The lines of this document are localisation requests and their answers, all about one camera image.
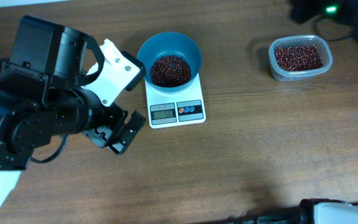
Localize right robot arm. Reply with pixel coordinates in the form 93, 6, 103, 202
290, 0, 358, 224

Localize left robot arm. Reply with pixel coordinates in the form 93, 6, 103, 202
0, 16, 146, 208

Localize white digital kitchen scale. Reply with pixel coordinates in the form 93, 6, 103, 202
145, 75, 206, 129

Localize red beans in bowl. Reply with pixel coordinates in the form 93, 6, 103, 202
150, 55, 191, 88

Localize blue plastic bowl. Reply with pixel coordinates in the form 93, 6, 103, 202
137, 32, 203, 86

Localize clear plastic bean container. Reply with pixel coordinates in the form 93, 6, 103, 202
268, 35, 333, 82

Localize red beans pile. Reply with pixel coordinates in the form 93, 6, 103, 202
273, 45, 323, 72

